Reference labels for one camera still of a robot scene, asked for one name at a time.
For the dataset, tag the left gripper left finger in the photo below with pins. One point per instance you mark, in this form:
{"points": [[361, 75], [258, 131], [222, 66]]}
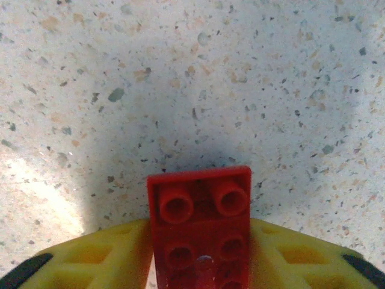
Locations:
{"points": [[90, 262]]}

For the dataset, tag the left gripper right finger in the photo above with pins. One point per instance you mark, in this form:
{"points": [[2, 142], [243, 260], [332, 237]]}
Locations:
{"points": [[300, 262]]}

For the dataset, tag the red lego brick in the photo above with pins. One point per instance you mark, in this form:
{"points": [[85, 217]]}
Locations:
{"points": [[198, 234]]}

